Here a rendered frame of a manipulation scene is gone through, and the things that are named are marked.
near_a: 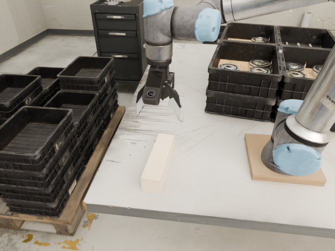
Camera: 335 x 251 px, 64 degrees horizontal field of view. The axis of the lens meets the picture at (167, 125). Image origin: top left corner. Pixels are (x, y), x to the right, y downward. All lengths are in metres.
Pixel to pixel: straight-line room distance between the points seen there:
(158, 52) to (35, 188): 1.00
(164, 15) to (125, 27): 1.96
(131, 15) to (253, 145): 1.85
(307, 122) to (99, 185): 0.65
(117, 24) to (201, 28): 2.04
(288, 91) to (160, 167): 0.62
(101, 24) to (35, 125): 1.33
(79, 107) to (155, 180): 1.28
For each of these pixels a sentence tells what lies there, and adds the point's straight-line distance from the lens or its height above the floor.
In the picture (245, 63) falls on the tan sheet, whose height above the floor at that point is 0.83.
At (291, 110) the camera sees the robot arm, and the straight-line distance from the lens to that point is 0.86.
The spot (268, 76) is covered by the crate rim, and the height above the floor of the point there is 0.92.
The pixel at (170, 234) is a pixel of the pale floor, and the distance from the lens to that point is 1.63.
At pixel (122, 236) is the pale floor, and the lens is 1.64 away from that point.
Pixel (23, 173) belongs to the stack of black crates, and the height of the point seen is 0.48.
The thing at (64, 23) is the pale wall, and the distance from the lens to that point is 5.21.
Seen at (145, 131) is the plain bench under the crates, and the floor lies 0.70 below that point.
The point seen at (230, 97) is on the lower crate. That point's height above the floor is 0.81.
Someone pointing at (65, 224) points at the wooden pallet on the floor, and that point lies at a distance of 1.64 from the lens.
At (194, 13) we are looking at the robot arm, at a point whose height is 1.23.
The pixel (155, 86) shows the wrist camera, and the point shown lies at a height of 1.05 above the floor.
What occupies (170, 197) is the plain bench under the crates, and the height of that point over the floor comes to 0.70.
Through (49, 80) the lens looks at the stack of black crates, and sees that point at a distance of 2.52.
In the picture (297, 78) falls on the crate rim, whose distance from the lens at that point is 1.16.
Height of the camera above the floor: 1.37
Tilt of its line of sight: 35 degrees down
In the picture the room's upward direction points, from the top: straight up
